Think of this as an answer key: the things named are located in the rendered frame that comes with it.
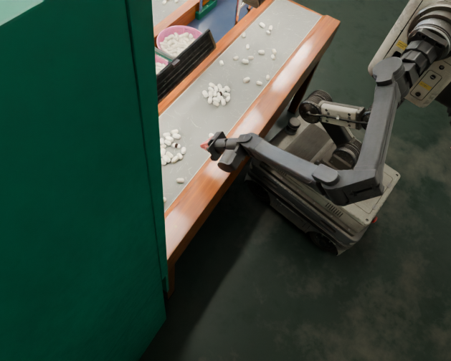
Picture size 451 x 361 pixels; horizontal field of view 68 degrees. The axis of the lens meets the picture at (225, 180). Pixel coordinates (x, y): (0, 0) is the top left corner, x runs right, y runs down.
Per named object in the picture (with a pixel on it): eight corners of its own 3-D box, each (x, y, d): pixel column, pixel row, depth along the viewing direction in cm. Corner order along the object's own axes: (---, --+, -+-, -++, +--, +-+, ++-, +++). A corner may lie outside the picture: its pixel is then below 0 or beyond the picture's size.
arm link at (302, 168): (357, 195, 86) (343, 170, 79) (343, 210, 85) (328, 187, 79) (260, 146, 120) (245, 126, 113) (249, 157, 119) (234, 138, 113)
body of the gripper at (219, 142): (204, 148, 121) (219, 147, 116) (219, 130, 126) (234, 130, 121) (212, 161, 125) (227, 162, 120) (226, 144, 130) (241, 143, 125)
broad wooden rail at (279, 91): (328, 46, 218) (340, 21, 202) (160, 284, 129) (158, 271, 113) (312, 39, 220) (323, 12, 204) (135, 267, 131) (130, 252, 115)
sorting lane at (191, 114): (320, 19, 208) (321, 16, 206) (131, 256, 119) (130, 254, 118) (278, -1, 213) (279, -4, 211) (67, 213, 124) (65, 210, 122)
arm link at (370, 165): (386, 210, 79) (374, 187, 72) (330, 208, 88) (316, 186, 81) (411, 81, 98) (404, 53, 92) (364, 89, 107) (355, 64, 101)
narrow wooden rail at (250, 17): (275, 8, 218) (279, -8, 209) (71, 220, 130) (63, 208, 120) (268, 5, 219) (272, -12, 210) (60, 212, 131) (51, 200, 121)
